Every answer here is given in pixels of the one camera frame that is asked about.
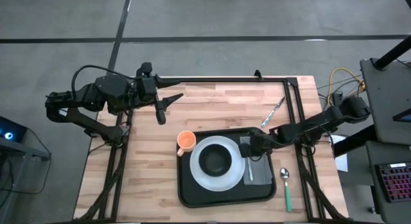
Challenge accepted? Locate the black desk leg bar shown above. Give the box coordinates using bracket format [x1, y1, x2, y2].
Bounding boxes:
[332, 124, 373, 157]

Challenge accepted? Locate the metal knife teal handle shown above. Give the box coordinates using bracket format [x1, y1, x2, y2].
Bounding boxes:
[260, 96, 286, 128]

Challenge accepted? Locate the white paper sheet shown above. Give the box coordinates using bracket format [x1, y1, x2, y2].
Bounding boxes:
[330, 134, 349, 173]

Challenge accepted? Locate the backlit computer keyboard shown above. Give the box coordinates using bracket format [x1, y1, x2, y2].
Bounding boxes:
[374, 162, 411, 204]

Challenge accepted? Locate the metal spoon green handle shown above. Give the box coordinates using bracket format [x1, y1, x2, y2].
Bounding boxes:
[279, 167, 293, 213]

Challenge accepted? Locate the white round plate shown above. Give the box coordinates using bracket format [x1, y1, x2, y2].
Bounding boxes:
[189, 135, 247, 193]

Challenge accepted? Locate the orange plastic cup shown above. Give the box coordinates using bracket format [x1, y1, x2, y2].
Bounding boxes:
[176, 130, 197, 157]

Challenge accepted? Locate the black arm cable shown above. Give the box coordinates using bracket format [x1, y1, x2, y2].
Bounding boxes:
[71, 64, 136, 93]

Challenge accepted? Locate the computer tower blue light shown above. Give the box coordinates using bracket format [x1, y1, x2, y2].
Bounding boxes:
[0, 116, 28, 143]

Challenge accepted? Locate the black round bowl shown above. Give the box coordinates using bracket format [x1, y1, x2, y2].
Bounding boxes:
[198, 143, 232, 178]

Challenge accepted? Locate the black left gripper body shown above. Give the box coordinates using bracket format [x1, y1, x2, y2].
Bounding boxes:
[136, 62, 168, 126]

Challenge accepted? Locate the black plastic tray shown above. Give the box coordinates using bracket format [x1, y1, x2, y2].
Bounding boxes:
[175, 126, 277, 209]

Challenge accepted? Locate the black pole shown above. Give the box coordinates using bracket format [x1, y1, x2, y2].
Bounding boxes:
[374, 34, 411, 71]

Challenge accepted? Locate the cloth napkin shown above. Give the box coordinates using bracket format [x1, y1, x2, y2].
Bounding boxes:
[239, 135, 274, 186]

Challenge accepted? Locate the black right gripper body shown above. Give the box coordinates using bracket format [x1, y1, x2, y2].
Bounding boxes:
[249, 127, 280, 162]

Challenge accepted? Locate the black aluminium table frame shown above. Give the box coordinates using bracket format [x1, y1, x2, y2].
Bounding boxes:
[73, 69, 351, 223]

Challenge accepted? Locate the yellow cable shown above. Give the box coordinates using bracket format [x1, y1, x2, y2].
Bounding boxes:
[327, 67, 366, 108]

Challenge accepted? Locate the black keyboard desk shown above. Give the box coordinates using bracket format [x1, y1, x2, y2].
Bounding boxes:
[364, 140, 411, 224]

